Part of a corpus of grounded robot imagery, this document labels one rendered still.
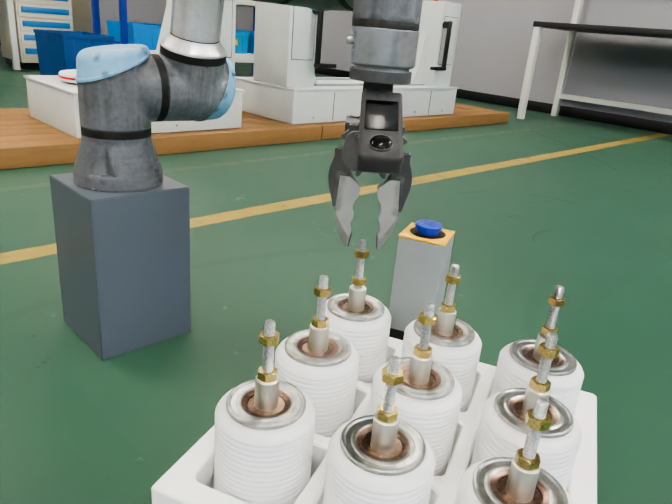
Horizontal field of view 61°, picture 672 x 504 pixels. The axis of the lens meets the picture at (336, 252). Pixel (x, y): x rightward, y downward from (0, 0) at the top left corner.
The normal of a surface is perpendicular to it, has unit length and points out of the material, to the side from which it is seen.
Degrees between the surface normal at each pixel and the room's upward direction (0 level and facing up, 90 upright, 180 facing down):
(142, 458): 0
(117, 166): 72
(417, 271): 90
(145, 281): 90
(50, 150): 90
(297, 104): 90
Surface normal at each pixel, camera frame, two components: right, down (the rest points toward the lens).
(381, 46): -0.15, 0.35
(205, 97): 0.58, 0.54
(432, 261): -0.40, 0.30
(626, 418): 0.08, -0.93
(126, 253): 0.69, 0.32
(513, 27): -0.72, 0.20
